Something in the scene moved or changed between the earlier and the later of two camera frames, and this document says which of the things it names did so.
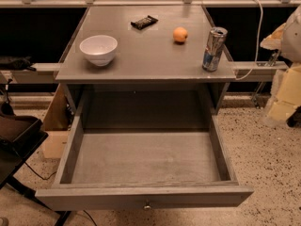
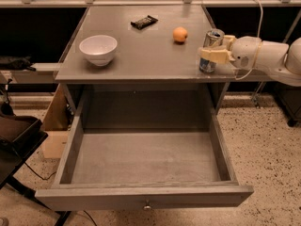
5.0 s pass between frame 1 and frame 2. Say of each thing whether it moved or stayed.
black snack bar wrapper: stayed
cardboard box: stayed
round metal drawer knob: stayed
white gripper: moved
